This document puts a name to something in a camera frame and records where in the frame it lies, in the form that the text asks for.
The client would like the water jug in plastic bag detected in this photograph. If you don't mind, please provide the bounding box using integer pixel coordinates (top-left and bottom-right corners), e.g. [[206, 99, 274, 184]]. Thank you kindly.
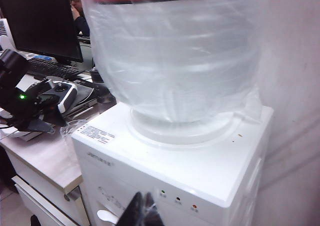
[[78, 0, 265, 146]]

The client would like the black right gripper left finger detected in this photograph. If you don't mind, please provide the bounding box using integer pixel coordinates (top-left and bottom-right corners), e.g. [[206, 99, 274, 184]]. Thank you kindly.
[[119, 192, 148, 226]]

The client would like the seated person with glasses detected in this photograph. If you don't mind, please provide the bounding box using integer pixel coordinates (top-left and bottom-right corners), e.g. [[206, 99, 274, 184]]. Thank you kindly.
[[67, 0, 91, 37]]

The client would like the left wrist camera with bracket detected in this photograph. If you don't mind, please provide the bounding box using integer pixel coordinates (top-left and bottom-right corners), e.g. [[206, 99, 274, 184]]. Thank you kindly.
[[14, 78, 56, 102]]

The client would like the white handheld device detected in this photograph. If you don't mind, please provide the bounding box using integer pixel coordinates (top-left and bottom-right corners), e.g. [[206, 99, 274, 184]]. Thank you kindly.
[[41, 79, 79, 115]]

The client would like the black keyboard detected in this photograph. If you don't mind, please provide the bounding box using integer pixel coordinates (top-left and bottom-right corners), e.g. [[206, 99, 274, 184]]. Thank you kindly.
[[26, 57, 87, 80]]

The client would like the white water dispenser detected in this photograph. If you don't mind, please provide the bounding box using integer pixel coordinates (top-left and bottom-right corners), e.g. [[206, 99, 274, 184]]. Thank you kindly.
[[71, 102, 275, 226]]

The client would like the black computer monitor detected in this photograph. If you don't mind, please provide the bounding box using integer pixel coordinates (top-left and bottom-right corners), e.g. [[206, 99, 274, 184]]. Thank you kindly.
[[0, 0, 85, 64]]

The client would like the light wooden desk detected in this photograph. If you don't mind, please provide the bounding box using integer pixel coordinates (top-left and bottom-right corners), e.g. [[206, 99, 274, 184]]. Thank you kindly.
[[0, 72, 118, 194]]

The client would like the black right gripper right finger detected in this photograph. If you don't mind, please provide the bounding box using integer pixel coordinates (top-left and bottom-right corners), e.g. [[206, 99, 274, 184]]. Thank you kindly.
[[144, 192, 166, 226]]

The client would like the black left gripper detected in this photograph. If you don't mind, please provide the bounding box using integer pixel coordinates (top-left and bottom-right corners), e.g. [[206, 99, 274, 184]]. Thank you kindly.
[[0, 95, 69, 135]]

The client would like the white drawer cabinet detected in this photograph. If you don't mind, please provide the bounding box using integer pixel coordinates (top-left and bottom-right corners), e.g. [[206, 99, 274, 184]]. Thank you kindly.
[[11, 174, 92, 226]]

